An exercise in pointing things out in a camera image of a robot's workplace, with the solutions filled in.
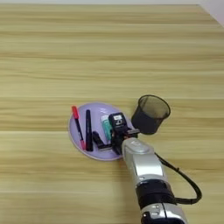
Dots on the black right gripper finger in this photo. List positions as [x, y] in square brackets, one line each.
[97, 138]

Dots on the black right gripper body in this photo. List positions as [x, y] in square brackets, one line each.
[116, 141]

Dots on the white green glue stick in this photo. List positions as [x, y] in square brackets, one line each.
[106, 124]

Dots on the red capped black marker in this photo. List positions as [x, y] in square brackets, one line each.
[75, 112]

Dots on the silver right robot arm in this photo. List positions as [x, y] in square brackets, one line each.
[145, 166]

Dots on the black pen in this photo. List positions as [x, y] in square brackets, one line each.
[89, 128]

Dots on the round purple plate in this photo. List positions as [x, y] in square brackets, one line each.
[97, 112]

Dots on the black mesh pen cup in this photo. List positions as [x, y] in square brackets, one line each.
[145, 119]

